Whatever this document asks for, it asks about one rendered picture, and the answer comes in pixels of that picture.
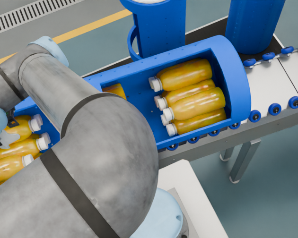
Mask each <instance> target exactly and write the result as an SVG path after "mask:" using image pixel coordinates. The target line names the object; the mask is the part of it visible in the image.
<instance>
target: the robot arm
mask: <svg viewBox="0 0 298 238"><path fill-rule="evenodd" d="M68 67H69V62H68V60H67V58H66V57H65V55H64V53H63V52H62V50H61V49H60V48H59V46H58V45H57V44H56V42H54V41H53V39H52V38H50V37H49V36H43V37H41V38H39V39H38V40H36V41H34V42H30V43H29V44H28V45H27V46H26V47H25V48H23V49H22V50H20V51H19V52H17V53H16V54H14V55H13V56H11V57H10V58H8V59H7V60H5V61H4V62H2V63H1V64H0V148H1V149H9V148H10V146H9V144H11V143H13V142H15V141H17V140H18V139H19V138H20V135H19V134H9V133H7V132H6V131H5V130H4V129H5V128H6V126H8V127H9V128H12V127H15V126H19V123H18V122H17V121H16V120H15V119H14V112H15V110H16V109H15V106H16V105H18V104H19V103H20V102H22V101H23V100H24V99H26V98H27V97H29V96H30V97H31V98H32V100H33V101H34V102H35V103H36V105H37V106H38V107H39V108H40V110H41V111H42V112H43V113H44V115H45V116H46V117H47V118H48V119H49V121H50V122H51V123H52V124H53V126H54V127H55V128H56V129H57V131H58V132H59V133H60V141H59V142H58V143H56V144H55V145H54V146H52V147H51V148H50V149H48V150H47V151H46V152H44V153H43V154H41V155H40V156H39V157H38V158H36V159H35V160H33V161H32V162H31V163H29V164H28V165H27V166H25V167H24V168H23V169H22V170H20V171H19V172H17V173H16V174H15V175H13V176H12V177H11V178H9V179H8V180H7V181H5V182H4V183H2V184H1V185H0V238H188V236H189V227H188V222H187V219H186V217H185V215H184V214H183V212H182V210H181V207H180V205H179V204H178V202H177V201H176V199H175V198H174V197H173V196H172V195H171V194H170V193H169V192H167V191H165V190H163V189H161V188H158V187H157V185H158V173H159V159H158V149H157V145H156V141H155V138H154V135H153V132H152V130H151V128H150V125H149V124H148V122H147V120H146V119H145V117H144V116H143V115H142V113H141V112H140V111H139V110H138V109H137V108H136V107H135V106H134V105H133V104H131V103H130V102H128V101H127V100H126V99H124V98H122V97H121V96H119V95H116V94H114V93H108V92H100V91H99V90H97V89H96V88H94V87H93V86H92V85H91V84H89V83H88V82H87V81H85V80H84V79H83V78H81V77H80V76H79V75H77V74H76V73H75V72H73V71H72V70H71V69H69V68H68ZM13 121H14V122H15V123H13V124H12V122H13Z"/></svg>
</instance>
